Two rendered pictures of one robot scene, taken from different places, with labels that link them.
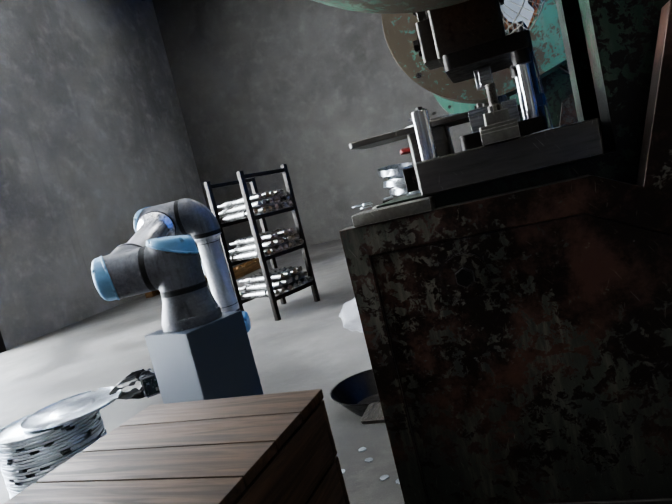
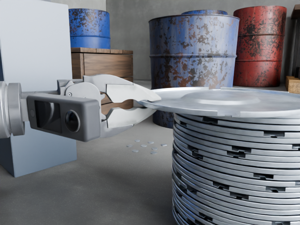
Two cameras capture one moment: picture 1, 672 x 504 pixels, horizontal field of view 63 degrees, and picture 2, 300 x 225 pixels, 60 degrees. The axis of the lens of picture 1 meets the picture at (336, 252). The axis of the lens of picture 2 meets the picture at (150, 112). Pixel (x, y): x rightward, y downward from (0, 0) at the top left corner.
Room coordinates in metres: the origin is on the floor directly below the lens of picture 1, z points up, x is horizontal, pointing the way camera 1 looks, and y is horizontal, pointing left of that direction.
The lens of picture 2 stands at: (2.10, 0.83, 0.30)
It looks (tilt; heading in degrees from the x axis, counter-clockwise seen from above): 11 degrees down; 186
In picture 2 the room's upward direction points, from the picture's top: straight up
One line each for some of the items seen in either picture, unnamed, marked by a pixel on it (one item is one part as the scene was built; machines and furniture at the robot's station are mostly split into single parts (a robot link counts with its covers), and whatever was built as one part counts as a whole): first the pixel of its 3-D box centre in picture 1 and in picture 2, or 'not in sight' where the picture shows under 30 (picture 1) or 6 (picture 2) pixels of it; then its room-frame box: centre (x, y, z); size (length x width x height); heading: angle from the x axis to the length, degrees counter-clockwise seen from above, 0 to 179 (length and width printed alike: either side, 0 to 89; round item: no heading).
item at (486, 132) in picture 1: (495, 112); not in sight; (0.97, -0.33, 0.76); 0.17 x 0.06 x 0.10; 161
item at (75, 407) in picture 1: (72, 407); (219, 97); (1.65, 0.90, 0.24); 0.29 x 0.29 x 0.01
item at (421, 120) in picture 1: (424, 133); not in sight; (1.00, -0.21, 0.75); 0.03 x 0.03 x 0.10; 71
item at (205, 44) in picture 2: not in sight; (191, 72); (0.80, 0.89, 0.24); 0.42 x 0.42 x 0.48
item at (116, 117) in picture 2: (126, 396); (129, 112); (1.70, 0.75, 0.22); 0.09 x 0.06 x 0.03; 119
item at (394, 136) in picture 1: (417, 158); not in sight; (1.19, -0.22, 0.72); 0.25 x 0.14 x 0.14; 71
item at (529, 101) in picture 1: (525, 80); not in sight; (1.03, -0.42, 0.81); 0.02 x 0.02 x 0.14
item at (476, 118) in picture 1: (494, 118); not in sight; (1.13, -0.38, 0.76); 0.15 x 0.09 x 0.05; 161
